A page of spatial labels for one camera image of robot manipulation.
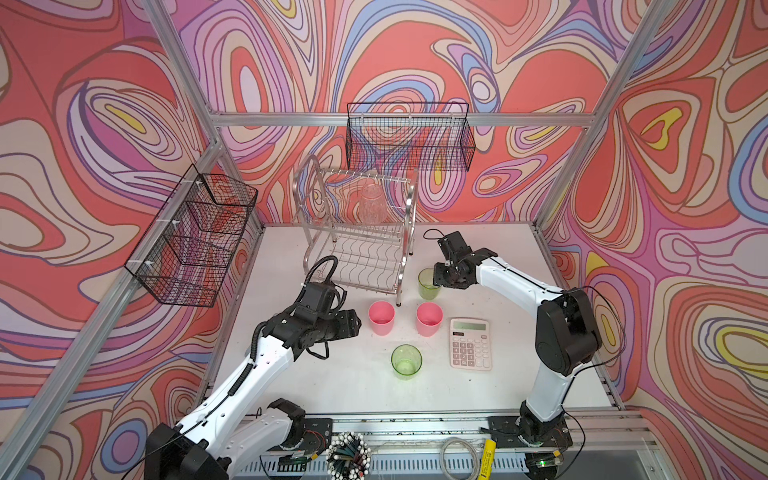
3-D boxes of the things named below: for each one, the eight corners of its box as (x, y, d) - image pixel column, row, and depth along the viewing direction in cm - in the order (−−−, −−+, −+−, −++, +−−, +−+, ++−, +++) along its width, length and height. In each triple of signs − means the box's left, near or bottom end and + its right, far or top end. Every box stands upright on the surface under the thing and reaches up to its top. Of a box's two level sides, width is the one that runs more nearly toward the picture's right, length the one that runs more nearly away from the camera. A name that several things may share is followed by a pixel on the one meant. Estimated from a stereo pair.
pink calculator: (451, 370, 85) (453, 366, 83) (444, 322, 95) (446, 317, 92) (496, 370, 85) (499, 366, 83) (484, 322, 95) (487, 317, 92)
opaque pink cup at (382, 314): (366, 331, 93) (364, 317, 85) (374, 312, 97) (373, 297, 90) (389, 339, 91) (390, 326, 84) (397, 319, 95) (398, 305, 88)
